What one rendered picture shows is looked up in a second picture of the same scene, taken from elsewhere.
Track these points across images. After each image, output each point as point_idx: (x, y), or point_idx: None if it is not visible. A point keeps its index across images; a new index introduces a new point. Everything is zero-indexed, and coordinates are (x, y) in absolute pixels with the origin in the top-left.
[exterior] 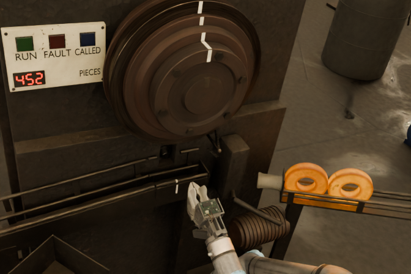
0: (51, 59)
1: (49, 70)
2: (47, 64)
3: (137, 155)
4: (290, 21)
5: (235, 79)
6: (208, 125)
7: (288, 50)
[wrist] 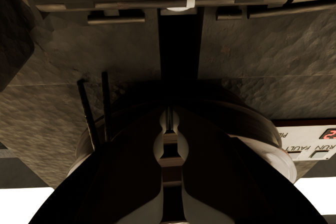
0: (305, 144)
1: (313, 138)
2: (312, 142)
3: (263, 23)
4: (32, 157)
5: None
6: None
7: (0, 136)
